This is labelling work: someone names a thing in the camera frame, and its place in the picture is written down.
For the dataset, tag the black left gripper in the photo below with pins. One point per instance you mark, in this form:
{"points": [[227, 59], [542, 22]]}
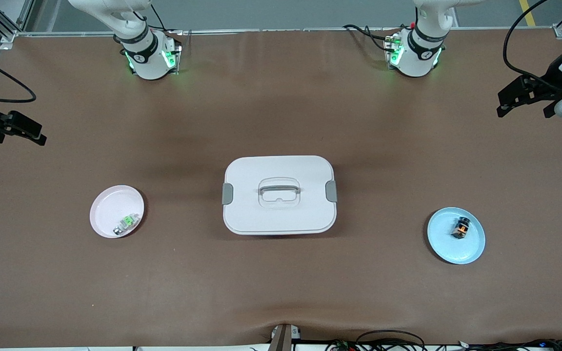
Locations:
{"points": [[552, 83]]}

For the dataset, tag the black and orange switch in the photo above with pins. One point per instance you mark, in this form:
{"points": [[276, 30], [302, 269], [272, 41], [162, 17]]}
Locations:
{"points": [[460, 228]]}

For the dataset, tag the pink round plate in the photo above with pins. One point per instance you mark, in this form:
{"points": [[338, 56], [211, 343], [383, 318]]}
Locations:
{"points": [[108, 207]]}

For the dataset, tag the blue round plate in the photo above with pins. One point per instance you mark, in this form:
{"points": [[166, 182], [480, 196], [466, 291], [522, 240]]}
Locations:
{"points": [[456, 248]]}

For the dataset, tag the grey box latch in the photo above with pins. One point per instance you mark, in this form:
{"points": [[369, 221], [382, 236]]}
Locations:
{"points": [[227, 194], [331, 191]]}

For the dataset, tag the white lidded storage box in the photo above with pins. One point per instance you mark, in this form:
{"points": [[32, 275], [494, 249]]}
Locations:
{"points": [[281, 217]]}

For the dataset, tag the brown table mat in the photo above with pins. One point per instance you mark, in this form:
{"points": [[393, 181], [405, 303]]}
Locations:
{"points": [[281, 292]]}

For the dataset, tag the green and white switch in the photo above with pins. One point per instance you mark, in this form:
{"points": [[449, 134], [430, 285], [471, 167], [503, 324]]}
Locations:
{"points": [[127, 223]]}

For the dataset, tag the silver table edge rail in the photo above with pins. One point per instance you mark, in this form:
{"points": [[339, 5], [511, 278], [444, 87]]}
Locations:
{"points": [[261, 31]]}

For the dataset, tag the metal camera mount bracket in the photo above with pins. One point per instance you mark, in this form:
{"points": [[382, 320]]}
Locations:
{"points": [[283, 337]]}

